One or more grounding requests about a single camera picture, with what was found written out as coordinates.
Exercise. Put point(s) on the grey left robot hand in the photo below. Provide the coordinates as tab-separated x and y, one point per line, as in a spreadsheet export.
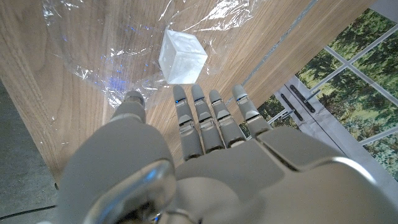
130	161

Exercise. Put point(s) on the small white box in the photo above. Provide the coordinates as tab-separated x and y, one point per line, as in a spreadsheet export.
183	59

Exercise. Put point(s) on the clear plastic wrap sheet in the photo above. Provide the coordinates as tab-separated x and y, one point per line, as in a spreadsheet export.
109	46

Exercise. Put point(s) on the printed window backdrop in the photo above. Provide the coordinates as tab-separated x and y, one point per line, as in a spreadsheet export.
357	93

